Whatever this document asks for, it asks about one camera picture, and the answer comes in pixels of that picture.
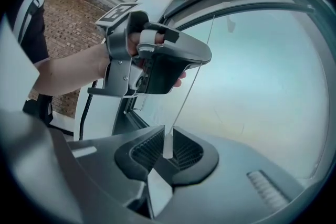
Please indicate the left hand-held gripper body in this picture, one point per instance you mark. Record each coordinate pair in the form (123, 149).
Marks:
(118, 60)

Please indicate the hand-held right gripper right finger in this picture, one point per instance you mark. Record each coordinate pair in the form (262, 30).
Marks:
(236, 178)

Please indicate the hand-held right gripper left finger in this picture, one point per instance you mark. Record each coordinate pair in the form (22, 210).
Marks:
(105, 162)

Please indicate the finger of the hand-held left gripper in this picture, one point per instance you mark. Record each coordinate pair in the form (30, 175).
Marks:
(189, 52)

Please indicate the person's left forearm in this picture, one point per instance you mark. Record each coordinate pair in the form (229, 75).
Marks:
(71, 70)

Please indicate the dark-framed window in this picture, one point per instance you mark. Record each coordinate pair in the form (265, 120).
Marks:
(262, 86)

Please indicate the person's left hand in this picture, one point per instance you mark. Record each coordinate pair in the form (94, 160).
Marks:
(134, 42)

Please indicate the person's black white-striped clothing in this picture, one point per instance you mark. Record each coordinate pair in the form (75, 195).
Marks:
(36, 34)

